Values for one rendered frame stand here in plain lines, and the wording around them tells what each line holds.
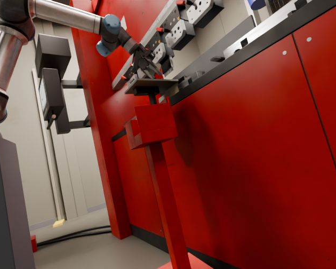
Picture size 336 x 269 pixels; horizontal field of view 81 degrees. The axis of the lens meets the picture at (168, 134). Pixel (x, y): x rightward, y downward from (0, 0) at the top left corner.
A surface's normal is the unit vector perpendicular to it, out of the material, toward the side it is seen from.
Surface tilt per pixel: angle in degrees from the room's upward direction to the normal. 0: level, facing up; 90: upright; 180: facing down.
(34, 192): 90
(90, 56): 90
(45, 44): 90
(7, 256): 90
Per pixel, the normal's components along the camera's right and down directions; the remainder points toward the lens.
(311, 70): -0.81, 0.14
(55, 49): 0.59, -0.22
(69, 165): 0.36, -0.18
